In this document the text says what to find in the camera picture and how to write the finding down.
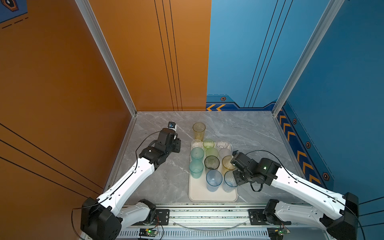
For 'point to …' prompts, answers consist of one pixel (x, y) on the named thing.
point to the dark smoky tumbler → (212, 161)
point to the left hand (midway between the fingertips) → (176, 138)
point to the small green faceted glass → (208, 143)
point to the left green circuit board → (148, 232)
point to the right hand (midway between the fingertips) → (235, 177)
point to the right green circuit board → (276, 233)
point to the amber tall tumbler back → (199, 129)
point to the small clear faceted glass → (196, 143)
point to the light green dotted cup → (212, 151)
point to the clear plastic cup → (224, 152)
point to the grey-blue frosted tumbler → (214, 178)
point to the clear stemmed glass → (223, 144)
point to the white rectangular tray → (198, 192)
